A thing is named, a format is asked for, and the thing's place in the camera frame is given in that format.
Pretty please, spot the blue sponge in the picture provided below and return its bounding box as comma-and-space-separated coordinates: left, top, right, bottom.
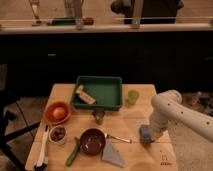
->
140, 125, 153, 144

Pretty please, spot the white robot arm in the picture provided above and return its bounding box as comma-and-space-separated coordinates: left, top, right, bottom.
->
149, 90, 213, 143

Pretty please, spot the green plastic cup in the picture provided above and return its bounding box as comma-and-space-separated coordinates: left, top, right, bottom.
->
127, 90, 139, 106

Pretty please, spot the grey folded cloth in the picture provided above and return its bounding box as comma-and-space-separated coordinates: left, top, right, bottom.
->
102, 140, 125, 168

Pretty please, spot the small metal cup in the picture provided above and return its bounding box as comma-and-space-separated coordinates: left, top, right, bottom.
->
93, 110, 105, 125

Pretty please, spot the dark red bowl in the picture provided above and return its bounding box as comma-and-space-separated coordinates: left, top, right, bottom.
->
80, 128, 106, 156

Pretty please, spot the green plastic tray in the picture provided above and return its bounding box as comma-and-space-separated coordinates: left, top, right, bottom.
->
71, 76, 122, 111

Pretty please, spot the green cucumber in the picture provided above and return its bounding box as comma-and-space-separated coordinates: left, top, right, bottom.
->
65, 137, 80, 166

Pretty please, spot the white bowl with food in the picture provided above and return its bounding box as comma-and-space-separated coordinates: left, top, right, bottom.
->
49, 125, 67, 145

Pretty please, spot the orange fruit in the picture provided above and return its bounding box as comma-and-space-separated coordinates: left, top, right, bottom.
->
53, 107, 66, 120

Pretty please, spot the orange bowl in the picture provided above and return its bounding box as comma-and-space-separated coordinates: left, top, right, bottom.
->
44, 102, 72, 125

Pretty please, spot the red object on shelf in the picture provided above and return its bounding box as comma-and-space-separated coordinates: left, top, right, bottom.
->
83, 17, 94, 25

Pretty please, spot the green object on shelf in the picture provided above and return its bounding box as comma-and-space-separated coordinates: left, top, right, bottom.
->
48, 18, 75, 26

